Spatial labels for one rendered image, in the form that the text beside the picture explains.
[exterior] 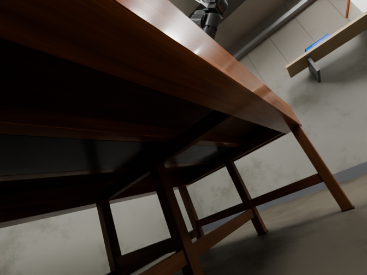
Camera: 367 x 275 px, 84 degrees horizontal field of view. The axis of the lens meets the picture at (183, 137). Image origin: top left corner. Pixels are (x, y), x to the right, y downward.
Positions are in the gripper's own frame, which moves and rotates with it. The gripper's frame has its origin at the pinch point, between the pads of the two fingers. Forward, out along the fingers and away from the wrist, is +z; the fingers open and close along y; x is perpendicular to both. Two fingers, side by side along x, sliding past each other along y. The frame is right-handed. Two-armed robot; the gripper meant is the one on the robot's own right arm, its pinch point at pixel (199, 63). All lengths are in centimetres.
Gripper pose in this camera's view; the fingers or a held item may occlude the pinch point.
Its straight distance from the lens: 93.1
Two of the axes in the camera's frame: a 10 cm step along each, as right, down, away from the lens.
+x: 7.2, 3.3, -6.1
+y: -6.2, -0.7, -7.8
